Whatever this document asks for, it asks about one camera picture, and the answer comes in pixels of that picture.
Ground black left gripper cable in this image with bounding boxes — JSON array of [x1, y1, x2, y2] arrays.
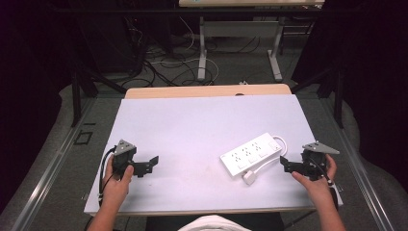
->
[[97, 145, 117, 207]]

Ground person's white shirt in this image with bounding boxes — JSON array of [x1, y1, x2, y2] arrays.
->
[[177, 214, 253, 231]]

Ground white power strip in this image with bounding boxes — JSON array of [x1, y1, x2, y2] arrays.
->
[[219, 132, 284, 177]]

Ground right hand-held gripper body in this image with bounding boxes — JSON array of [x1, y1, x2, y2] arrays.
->
[[299, 141, 341, 181]]

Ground white floor cable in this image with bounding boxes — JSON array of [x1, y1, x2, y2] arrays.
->
[[150, 15, 220, 85]]

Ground white-legged background table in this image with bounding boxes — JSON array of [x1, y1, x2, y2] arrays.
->
[[178, 0, 326, 83]]

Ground metal floor rail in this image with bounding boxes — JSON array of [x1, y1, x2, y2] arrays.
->
[[11, 95, 97, 231], [319, 95, 397, 231]]

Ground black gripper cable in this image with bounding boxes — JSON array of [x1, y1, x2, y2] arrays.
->
[[97, 145, 117, 207], [307, 156, 340, 212]]

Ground black metal stand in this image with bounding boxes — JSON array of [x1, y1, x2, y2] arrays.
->
[[70, 63, 128, 128], [290, 63, 346, 130]]

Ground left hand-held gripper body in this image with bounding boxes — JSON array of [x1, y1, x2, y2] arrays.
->
[[111, 139, 140, 177]]

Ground black floor cable bundle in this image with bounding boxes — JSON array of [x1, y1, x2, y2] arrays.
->
[[124, 15, 222, 89]]

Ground person's dark pants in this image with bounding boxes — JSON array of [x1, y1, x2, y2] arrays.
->
[[145, 213, 285, 231]]

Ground black floor hatch frame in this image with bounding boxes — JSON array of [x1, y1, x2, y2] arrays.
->
[[73, 130, 94, 146]]

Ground person's left hand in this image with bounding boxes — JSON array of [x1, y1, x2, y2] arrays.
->
[[101, 156, 135, 210]]

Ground person's right hand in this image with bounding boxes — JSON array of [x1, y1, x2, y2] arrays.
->
[[290, 153, 339, 208]]

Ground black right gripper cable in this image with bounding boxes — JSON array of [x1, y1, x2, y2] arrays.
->
[[307, 156, 340, 212]]

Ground white table cover board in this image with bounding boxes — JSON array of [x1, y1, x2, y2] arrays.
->
[[84, 93, 344, 216]]

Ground white power strip cable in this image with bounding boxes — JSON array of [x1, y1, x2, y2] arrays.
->
[[248, 135, 289, 177]]

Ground white power plug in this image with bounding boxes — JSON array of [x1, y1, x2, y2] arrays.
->
[[242, 170, 258, 187]]

